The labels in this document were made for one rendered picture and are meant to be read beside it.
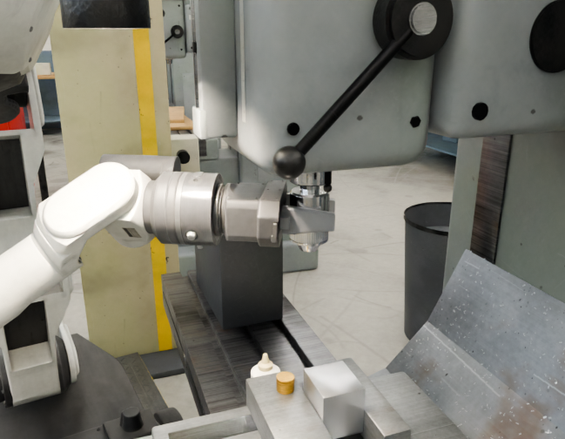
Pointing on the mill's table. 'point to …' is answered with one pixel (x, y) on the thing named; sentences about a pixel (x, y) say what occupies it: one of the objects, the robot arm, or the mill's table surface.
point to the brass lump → (285, 382)
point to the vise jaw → (282, 411)
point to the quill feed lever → (399, 44)
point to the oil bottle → (264, 368)
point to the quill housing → (324, 86)
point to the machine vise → (376, 417)
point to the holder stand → (241, 281)
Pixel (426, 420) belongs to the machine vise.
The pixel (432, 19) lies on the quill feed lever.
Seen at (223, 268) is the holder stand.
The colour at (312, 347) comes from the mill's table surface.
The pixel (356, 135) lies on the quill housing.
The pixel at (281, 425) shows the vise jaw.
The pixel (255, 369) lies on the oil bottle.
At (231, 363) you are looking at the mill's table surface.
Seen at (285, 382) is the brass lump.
